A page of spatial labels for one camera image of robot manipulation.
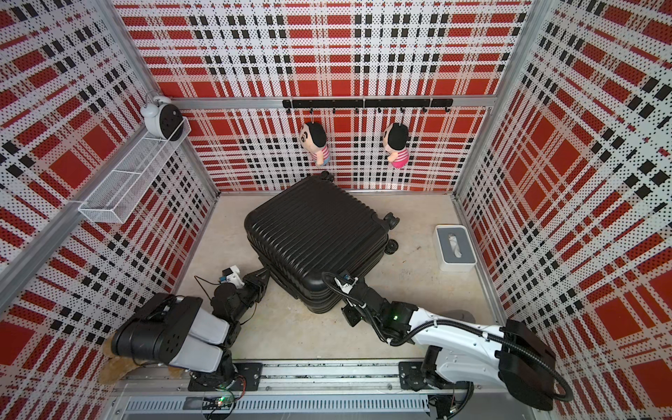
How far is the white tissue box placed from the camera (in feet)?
3.10

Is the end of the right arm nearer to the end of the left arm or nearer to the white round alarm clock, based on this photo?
the end of the left arm

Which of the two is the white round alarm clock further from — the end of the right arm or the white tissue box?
the white tissue box
